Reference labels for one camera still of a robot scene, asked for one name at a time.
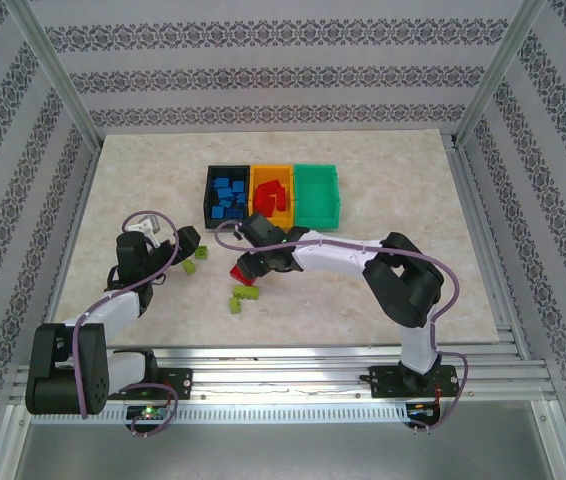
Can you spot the green lego brick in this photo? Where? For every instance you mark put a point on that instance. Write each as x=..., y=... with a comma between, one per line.
x=189, y=266
x=235, y=304
x=202, y=253
x=245, y=291

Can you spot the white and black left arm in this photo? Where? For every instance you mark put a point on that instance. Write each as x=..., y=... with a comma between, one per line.
x=113, y=305

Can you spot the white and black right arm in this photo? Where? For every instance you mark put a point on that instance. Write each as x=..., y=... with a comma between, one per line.
x=333, y=257

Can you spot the yellow plastic bin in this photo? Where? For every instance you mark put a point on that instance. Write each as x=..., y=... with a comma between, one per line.
x=258, y=175

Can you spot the black plastic bin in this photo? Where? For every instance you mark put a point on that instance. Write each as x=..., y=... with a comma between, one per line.
x=208, y=200

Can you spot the green plastic bin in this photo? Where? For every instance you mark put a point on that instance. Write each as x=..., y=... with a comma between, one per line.
x=315, y=195

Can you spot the small circuit board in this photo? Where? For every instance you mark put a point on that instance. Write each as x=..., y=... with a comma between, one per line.
x=148, y=412
x=423, y=410

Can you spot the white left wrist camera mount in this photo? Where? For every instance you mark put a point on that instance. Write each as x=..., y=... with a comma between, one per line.
x=143, y=225

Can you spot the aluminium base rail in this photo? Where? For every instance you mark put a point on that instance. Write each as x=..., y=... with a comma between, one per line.
x=283, y=370

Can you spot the aluminium frame post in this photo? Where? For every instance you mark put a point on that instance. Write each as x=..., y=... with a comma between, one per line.
x=53, y=65
x=500, y=65

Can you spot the aluminium side rail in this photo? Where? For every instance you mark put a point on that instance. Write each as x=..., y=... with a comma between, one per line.
x=488, y=250

